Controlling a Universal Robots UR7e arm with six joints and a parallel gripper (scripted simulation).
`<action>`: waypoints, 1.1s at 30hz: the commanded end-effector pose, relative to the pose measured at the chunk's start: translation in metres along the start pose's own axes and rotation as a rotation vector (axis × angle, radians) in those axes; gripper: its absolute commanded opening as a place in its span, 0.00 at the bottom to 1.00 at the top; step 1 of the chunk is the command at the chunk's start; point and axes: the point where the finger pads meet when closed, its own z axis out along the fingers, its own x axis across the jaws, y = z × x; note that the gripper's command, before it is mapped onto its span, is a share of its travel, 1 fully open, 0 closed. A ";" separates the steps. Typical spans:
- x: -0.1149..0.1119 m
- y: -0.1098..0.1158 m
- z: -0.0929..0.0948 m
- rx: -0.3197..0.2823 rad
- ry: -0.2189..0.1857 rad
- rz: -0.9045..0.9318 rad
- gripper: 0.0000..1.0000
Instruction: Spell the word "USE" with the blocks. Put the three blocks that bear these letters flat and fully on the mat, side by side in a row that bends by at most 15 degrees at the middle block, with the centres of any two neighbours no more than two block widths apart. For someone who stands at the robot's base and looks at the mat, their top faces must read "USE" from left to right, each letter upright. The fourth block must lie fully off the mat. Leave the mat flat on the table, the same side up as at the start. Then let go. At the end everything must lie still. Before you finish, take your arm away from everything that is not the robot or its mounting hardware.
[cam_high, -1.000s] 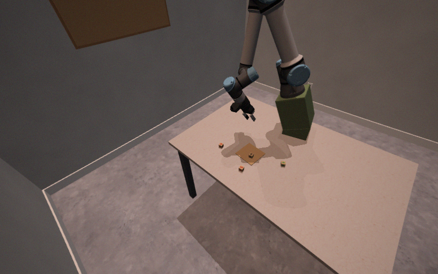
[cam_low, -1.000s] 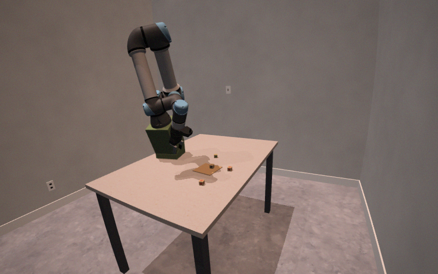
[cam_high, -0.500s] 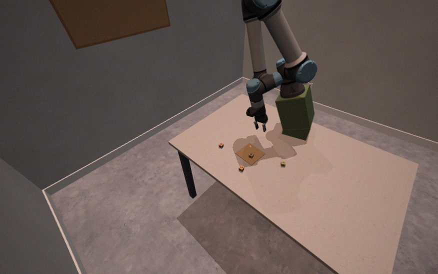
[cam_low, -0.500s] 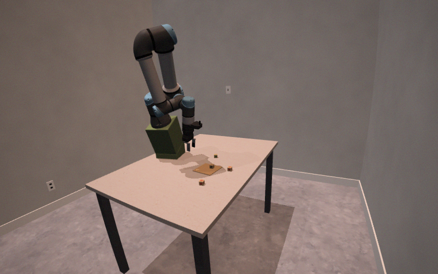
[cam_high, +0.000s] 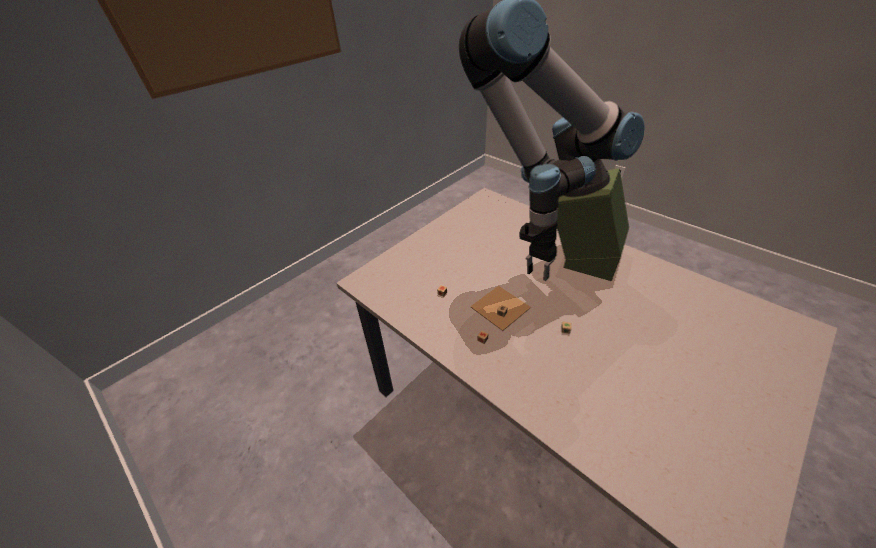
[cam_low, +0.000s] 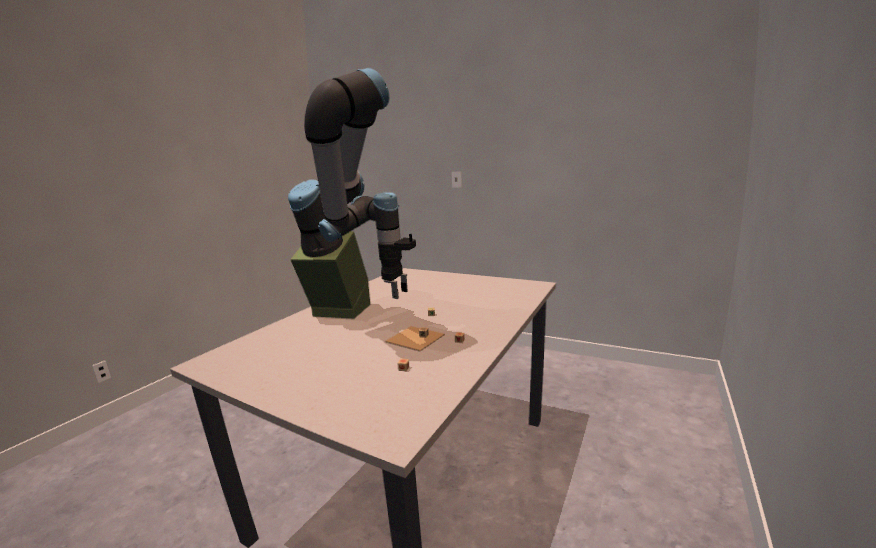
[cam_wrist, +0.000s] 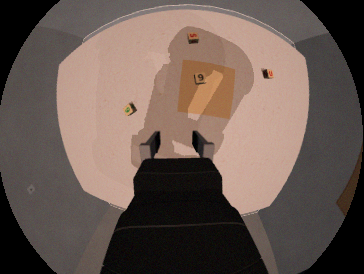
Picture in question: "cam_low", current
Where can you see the tan square mat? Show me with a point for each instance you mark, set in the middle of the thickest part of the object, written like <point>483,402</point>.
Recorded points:
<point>409,338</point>

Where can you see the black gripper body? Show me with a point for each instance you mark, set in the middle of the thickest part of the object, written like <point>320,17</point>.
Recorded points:
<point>390,253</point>

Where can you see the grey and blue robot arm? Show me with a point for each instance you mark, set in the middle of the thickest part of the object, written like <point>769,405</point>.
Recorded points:
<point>357,95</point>

